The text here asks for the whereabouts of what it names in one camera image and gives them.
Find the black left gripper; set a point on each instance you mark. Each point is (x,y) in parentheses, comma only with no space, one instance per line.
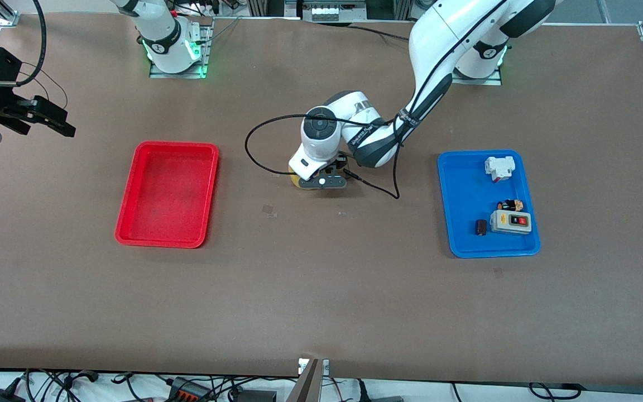
(337,164)

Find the yellow clear tape roll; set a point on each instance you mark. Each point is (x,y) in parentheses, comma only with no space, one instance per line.
(294,180)

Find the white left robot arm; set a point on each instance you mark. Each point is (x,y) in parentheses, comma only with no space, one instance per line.
(438,39)

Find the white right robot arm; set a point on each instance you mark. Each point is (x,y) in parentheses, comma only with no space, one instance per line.
(159,33)

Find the brown tape patch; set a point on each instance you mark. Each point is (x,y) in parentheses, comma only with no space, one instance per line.
(268,210)

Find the blue plastic tray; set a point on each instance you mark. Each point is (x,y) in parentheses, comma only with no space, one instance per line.
(466,195)

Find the grey box with white sockets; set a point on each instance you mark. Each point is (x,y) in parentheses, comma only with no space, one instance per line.
(330,10)

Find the small black cube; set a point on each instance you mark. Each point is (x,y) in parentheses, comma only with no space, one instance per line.
(481,227)

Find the red plastic tray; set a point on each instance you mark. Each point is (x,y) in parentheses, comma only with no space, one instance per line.
(168,195)

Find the white circuit breaker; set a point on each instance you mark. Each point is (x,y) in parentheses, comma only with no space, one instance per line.
(497,166)

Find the black power strip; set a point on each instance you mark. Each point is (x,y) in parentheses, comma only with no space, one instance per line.
(187,391)

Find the black power adapter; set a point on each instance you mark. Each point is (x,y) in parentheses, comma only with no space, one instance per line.
(0,396)

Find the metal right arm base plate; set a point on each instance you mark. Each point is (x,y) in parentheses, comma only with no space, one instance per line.
(157,73)

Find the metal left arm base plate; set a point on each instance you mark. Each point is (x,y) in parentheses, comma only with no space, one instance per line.
(466,82)

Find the grey on-off switch box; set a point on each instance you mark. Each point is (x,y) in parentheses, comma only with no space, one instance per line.
(503,222)

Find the aluminium camera mount post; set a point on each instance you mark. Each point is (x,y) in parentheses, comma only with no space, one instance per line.
(307,385)

